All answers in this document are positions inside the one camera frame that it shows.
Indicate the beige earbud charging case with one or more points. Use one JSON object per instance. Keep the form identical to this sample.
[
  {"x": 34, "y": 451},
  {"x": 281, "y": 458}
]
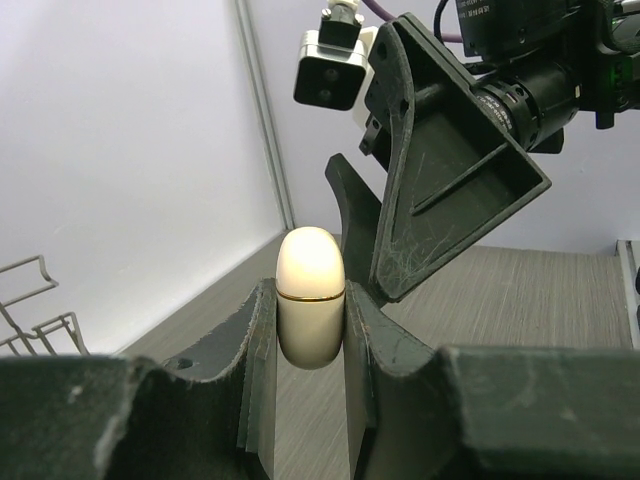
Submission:
[{"x": 310, "y": 285}]

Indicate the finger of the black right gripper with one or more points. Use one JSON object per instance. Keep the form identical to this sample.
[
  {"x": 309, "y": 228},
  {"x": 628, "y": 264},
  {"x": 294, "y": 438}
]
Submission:
[{"x": 359, "y": 213}]

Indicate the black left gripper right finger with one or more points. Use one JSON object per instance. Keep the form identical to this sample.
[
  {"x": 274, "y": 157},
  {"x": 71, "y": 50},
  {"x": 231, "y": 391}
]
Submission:
[{"x": 483, "y": 412}]

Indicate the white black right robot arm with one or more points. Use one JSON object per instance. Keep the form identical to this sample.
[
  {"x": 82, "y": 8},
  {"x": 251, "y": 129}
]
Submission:
[{"x": 590, "y": 48}]

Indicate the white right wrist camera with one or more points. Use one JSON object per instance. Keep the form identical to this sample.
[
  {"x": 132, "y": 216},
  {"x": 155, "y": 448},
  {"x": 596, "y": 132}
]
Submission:
[{"x": 333, "y": 70}]

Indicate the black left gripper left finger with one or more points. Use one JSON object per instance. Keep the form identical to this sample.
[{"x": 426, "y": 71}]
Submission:
[{"x": 208, "y": 412}]

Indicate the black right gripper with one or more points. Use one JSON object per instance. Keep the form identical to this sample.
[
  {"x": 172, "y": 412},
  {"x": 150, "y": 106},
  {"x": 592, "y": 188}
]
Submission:
[{"x": 456, "y": 159}]

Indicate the grey wire dish rack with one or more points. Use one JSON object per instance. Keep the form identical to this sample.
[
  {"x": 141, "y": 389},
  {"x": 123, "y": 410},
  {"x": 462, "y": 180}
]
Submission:
[{"x": 33, "y": 322}]

